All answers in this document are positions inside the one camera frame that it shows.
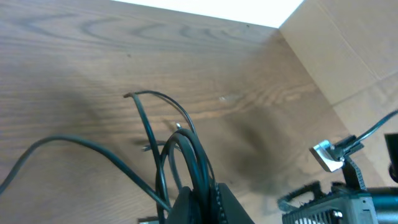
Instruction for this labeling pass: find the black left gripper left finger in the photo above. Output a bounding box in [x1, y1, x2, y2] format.
[165, 187, 199, 224]

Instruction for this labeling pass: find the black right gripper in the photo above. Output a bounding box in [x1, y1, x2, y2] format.
[277, 135, 397, 224]

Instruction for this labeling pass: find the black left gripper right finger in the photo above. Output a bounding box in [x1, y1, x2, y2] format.
[211, 183, 254, 224]

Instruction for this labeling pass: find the thin black cable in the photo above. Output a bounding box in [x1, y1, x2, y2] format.
[123, 90, 198, 224]

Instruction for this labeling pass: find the black right camera cable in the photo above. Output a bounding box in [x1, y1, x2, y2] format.
[351, 109, 398, 147]

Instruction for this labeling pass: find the black camera cable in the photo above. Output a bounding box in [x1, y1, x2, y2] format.
[351, 109, 398, 147]
[0, 134, 172, 212]

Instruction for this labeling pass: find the black left camera cable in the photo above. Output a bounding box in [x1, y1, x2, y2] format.
[0, 134, 172, 212]

